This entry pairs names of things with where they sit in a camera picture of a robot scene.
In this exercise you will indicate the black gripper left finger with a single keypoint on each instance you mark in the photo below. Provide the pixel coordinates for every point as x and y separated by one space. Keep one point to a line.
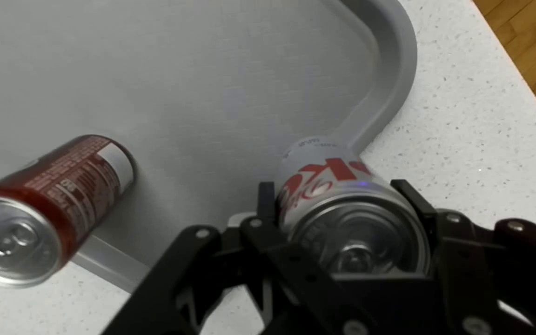
232 284

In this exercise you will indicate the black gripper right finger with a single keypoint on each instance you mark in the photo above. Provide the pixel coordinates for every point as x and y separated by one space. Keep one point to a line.
504 279

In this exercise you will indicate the silver diet cola can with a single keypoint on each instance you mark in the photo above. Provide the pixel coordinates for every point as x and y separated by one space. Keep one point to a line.
336 186

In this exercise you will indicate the dark red soda can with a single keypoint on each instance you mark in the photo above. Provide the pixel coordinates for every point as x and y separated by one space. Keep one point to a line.
51 197

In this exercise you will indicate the gray plastic tray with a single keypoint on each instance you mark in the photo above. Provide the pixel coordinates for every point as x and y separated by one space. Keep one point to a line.
187 80

